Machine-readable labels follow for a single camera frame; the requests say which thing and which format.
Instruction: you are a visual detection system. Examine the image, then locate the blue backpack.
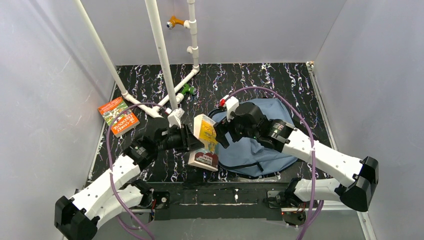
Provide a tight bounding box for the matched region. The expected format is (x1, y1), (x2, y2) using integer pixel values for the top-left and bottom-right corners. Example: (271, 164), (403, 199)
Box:
(215, 98), (298, 178)

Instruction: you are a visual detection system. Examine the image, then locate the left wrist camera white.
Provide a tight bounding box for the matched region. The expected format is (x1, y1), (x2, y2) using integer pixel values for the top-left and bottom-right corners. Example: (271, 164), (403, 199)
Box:
(167, 108), (185, 129)

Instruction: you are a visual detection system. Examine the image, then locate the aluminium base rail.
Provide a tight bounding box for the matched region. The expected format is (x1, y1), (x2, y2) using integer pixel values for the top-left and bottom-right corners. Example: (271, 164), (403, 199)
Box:
(61, 180), (379, 240)

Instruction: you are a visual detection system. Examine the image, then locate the white PVC pipe frame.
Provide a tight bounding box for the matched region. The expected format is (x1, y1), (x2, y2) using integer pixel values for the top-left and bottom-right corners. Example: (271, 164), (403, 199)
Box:
(73, 0), (200, 128)

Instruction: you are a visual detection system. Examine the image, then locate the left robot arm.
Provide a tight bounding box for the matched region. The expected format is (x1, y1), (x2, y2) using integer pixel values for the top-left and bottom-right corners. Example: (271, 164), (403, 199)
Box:
(54, 117), (205, 240)

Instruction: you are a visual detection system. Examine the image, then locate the orange green treehouse book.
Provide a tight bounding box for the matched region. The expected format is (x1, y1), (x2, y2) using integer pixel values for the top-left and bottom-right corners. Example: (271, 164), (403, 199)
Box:
(97, 96), (140, 137)

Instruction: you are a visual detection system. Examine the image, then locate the green white pipe fitting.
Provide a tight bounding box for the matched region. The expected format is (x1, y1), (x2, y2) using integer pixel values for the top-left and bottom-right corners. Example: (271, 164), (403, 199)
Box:
(176, 83), (197, 104)

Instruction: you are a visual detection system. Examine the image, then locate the yellow illustrated cover book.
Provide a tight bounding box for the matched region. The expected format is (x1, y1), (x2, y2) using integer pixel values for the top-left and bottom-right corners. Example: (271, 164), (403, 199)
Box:
(188, 114), (219, 172)

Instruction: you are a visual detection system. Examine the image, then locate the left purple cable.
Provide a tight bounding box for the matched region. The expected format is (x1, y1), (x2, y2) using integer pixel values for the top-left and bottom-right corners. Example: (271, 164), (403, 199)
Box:
(105, 102), (173, 240)

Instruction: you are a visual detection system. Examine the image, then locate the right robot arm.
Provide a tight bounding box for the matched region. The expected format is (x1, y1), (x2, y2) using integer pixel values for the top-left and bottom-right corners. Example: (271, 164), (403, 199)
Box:
(213, 101), (379, 212)

